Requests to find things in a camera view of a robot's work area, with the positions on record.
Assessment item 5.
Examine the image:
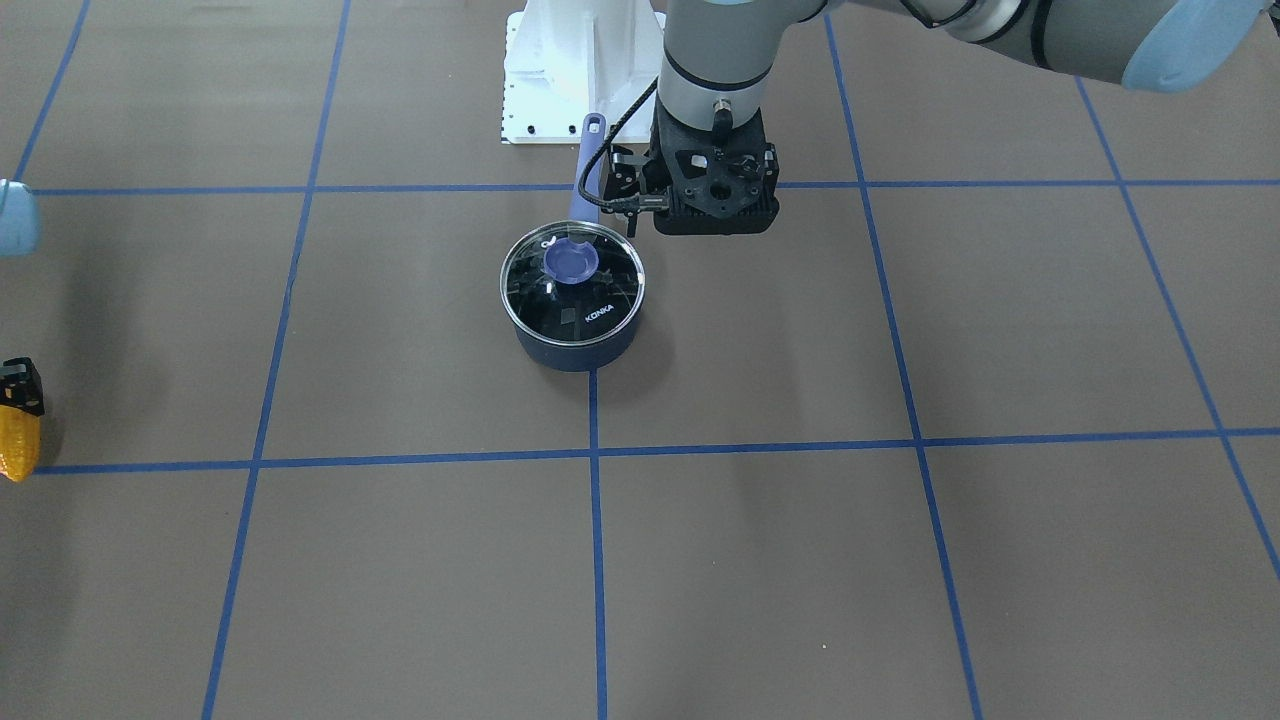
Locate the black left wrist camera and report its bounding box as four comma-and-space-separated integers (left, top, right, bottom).
600, 143, 671, 217

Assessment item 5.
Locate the glass pot lid blue knob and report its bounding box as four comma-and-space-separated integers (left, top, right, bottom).
500, 222, 646, 348

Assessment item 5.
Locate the dark blue saucepan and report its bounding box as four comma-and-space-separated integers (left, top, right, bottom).
499, 111, 646, 373

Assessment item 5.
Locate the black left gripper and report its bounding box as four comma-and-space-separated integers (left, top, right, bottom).
650, 106, 780, 236

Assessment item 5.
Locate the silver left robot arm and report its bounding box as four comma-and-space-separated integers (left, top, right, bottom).
646, 1, 1277, 236

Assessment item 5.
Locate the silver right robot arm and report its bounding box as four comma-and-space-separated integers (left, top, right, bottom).
1, 179, 45, 418

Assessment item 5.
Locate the yellow corn cob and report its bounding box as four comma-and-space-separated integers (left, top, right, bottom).
1, 406, 42, 483

